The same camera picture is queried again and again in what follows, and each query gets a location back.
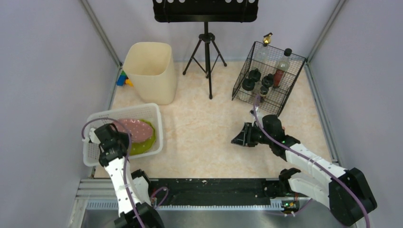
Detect black-lid clear jar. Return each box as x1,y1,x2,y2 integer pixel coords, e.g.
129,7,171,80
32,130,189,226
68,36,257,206
248,68,261,83

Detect shiny black-lid spice jar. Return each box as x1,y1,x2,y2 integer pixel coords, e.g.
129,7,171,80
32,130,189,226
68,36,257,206
261,74,274,88

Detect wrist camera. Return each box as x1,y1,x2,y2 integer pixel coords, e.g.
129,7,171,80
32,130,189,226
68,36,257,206
82,128,100,145
249,107,264,123

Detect black tripod music stand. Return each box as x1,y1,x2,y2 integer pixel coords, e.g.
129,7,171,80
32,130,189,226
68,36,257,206
153,0,259,99

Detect green polka dot plate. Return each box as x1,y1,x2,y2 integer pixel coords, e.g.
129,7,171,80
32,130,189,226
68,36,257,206
129,119,156,156

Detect tall sauce bottle black cap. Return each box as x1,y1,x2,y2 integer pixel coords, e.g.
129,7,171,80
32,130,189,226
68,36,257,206
273,48,292,88

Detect pink polka dot plate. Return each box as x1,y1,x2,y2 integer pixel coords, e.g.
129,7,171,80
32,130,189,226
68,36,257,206
113,118,154,143

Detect glass bottle gold stopper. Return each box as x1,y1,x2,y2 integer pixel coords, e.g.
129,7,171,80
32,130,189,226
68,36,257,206
255,32,273,63

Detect colourful toy blocks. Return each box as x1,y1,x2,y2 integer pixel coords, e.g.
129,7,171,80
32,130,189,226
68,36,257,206
116,70,134,87

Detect black wire basket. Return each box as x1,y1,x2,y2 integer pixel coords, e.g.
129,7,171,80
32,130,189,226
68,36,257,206
231,41,306,116

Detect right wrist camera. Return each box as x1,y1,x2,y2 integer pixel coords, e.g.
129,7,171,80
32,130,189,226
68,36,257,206
249,107,264,123

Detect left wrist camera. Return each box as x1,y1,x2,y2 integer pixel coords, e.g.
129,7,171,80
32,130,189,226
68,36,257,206
82,128,100,145

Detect black-lid jar white beads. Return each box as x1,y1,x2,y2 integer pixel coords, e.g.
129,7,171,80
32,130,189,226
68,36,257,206
241,78,256,92

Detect white plastic perforated basket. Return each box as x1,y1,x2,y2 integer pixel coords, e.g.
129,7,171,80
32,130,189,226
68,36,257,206
84,103,164,159

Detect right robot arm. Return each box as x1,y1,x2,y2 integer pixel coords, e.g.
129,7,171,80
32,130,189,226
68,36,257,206
231,114,378,226

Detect small pepper shaker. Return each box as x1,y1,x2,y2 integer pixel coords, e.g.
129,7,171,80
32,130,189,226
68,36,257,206
259,86,269,103

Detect cream plastic waste bin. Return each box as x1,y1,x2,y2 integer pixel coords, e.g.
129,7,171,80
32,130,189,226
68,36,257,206
123,42,178,105

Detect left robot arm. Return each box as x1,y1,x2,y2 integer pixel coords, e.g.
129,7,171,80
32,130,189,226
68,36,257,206
89,123,164,228

